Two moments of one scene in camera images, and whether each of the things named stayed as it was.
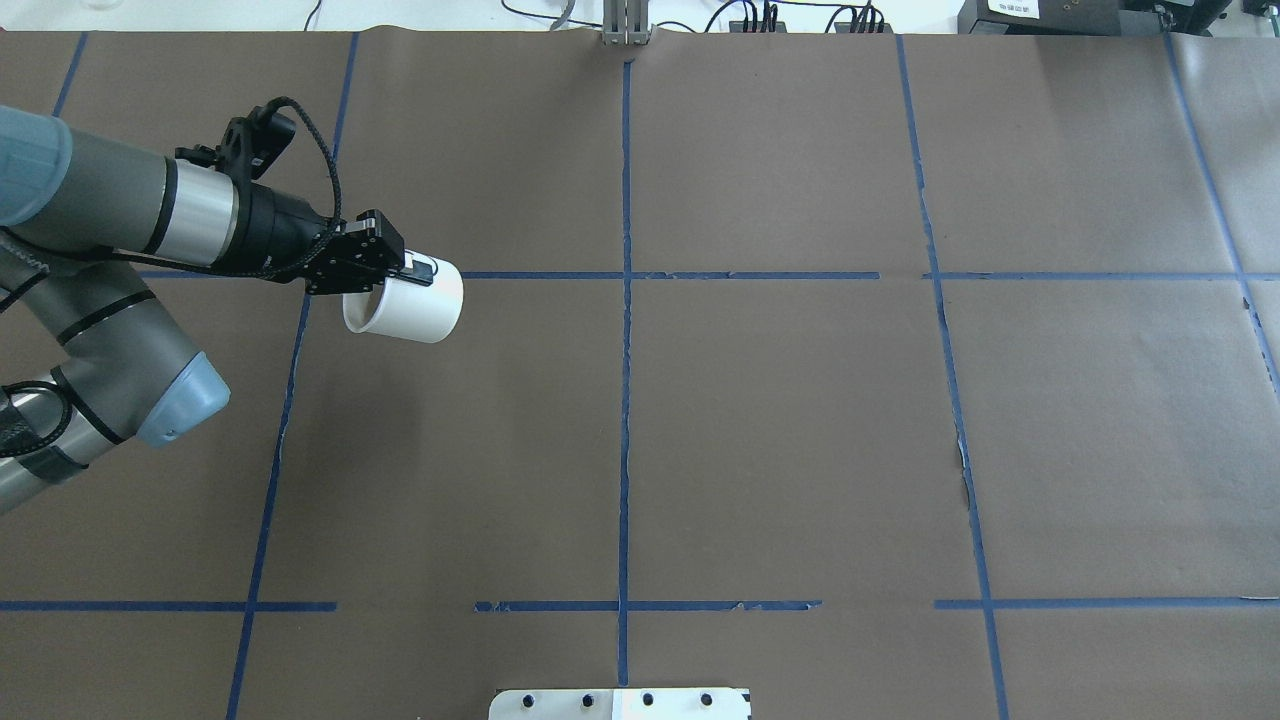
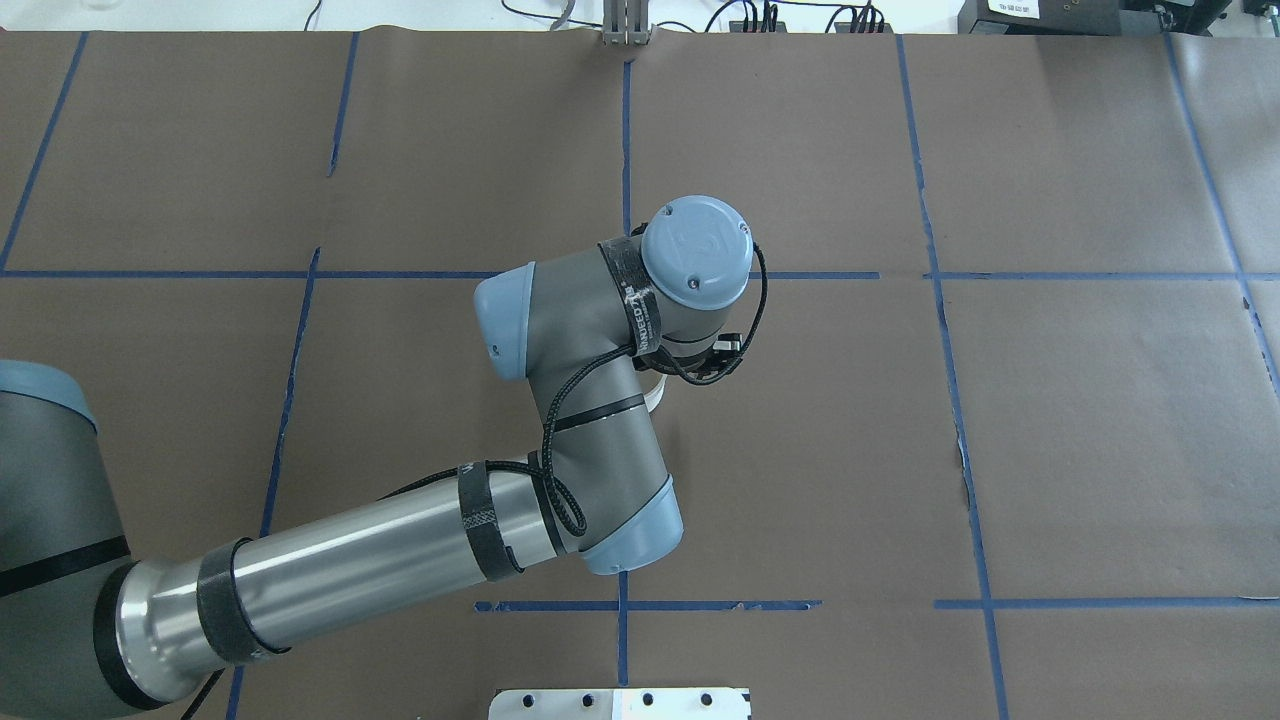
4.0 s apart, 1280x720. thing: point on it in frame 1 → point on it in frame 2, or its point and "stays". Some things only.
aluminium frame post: x=625 y=22 stays
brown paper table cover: x=889 y=377 stays
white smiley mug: x=407 y=310 → x=653 y=397
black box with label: x=1039 y=17 stays
